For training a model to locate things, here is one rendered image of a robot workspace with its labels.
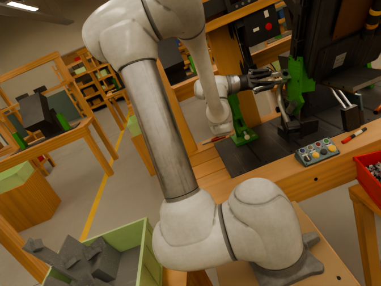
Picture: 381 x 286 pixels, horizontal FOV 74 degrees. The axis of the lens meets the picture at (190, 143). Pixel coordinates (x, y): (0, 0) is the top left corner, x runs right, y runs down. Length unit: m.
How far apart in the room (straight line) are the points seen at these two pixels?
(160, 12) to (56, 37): 11.11
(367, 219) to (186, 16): 1.00
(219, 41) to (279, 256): 1.12
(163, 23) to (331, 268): 0.77
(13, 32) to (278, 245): 12.07
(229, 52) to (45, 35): 10.72
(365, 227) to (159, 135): 0.93
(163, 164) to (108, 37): 0.34
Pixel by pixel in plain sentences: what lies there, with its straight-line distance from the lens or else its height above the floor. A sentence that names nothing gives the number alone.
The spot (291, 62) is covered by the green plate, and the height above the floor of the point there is 1.25.
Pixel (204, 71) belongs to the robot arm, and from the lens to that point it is 0.93.
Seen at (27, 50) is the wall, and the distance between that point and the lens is 12.18.
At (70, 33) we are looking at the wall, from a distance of 11.59.
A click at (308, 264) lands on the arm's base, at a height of 0.91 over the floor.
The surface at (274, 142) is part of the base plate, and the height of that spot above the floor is 0.90.
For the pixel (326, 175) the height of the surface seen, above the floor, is 0.83.
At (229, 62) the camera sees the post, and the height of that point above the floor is 1.30.
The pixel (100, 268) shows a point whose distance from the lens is 1.10.
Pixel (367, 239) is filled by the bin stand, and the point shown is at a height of 0.55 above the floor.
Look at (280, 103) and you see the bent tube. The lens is 1.37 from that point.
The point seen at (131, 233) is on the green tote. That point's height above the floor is 0.91.
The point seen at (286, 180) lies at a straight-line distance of 1.11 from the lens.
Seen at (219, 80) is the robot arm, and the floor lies 1.30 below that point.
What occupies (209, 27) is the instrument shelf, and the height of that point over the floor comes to 1.52.
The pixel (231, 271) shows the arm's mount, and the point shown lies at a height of 0.89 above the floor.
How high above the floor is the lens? 1.56
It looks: 23 degrees down
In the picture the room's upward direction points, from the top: 24 degrees counter-clockwise
